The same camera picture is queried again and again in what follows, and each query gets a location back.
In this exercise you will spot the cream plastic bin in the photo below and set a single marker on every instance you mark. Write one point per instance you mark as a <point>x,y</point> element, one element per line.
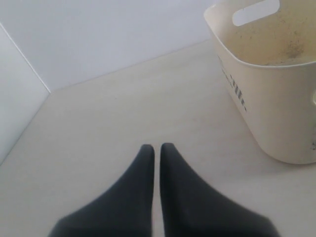
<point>267,52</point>

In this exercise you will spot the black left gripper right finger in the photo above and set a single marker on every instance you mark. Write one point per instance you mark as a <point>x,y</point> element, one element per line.
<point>192,208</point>

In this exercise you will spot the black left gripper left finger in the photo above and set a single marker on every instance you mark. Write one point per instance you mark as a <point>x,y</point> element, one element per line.
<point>124,210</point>

